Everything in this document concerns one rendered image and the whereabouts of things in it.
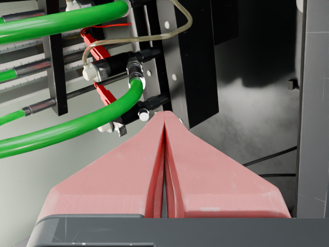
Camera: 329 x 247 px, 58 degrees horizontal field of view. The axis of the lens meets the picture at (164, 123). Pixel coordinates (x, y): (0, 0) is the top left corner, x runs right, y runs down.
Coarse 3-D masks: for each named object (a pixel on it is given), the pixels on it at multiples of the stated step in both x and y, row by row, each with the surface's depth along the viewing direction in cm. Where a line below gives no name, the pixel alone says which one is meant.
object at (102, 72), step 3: (99, 69) 40; (102, 69) 39; (105, 69) 39; (99, 72) 38; (102, 72) 39; (105, 72) 39; (99, 75) 38; (102, 75) 39; (105, 75) 39; (99, 78) 39; (102, 78) 39; (105, 78) 39; (108, 78) 39
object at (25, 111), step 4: (24, 108) 55; (28, 108) 55; (16, 112) 54; (20, 112) 54; (24, 112) 55; (28, 112) 55; (4, 116) 53; (8, 116) 53; (12, 116) 54; (16, 116) 54; (20, 116) 54; (24, 116) 56; (0, 120) 52; (4, 120) 53; (8, 120) 53; (12, 120) 54; (0, 124) 52
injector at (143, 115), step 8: (160, 96) 50; (168, 96) 50; (136, 104) 47; (144, 104) 47; (152, 104) 48; (160, 104) 50; (128, 112) 45; (136, 112) 46; (144, 112) 45; (120, 120) 44; (128, 120) 45; (144, 120) 45; (112, 128) 44
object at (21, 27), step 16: (128, 0) 30; (16, 16) 43; (32, 16) 45; (48, 16) 21; (64, 16) 22; (80, 16) 22; (96, 16) 23; (112, 16) 25; (0, 32) 20; (16, 32) 20; (32, 32) 21; (48, 32) 21
